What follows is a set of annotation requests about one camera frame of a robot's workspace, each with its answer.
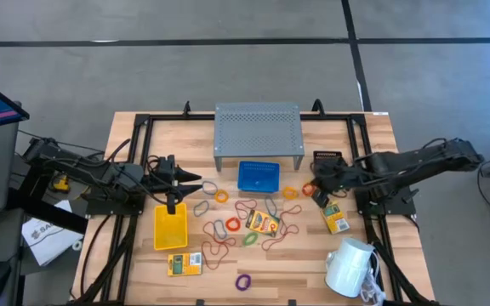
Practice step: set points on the yellow coil wristband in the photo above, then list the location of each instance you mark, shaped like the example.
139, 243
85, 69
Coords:
284, 193
216, 196

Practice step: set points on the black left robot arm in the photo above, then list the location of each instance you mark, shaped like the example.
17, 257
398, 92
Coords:
113, 174

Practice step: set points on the yellow carded product package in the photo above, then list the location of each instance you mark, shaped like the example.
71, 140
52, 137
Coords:
335, 218
184, 264

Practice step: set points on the black plastic basket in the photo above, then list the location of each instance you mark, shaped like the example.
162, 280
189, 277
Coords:
328, 154

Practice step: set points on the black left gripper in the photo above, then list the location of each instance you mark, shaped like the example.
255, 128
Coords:
166, 178

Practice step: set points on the yellow plastic basket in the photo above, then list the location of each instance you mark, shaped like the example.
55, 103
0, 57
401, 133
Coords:
172, 231

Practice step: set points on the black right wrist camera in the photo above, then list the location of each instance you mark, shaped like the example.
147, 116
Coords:
320, 198

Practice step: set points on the yellow crayon box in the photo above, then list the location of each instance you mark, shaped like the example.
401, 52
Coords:
263, 223

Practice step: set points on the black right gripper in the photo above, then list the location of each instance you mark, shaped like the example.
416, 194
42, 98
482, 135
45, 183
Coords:
338, 176

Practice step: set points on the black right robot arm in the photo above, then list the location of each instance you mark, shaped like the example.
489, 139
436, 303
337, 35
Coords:
398, 166

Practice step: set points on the blue plastic basket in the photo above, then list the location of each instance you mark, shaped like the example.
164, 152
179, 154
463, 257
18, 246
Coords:
258, 176

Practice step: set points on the grey perforated metal riser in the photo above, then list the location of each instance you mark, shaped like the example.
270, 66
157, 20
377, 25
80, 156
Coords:
258, 127

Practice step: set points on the small yellow tool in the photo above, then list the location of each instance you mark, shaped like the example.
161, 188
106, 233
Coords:
61, 184

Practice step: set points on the long red rubber band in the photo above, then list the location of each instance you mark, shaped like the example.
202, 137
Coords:
282, 227

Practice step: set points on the white paper sheet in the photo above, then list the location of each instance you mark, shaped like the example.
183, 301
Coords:
49, 238

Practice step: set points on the blue rubber band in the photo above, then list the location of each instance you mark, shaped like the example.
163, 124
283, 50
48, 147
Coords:
195, 210
214, 229
266, 204
203, 186

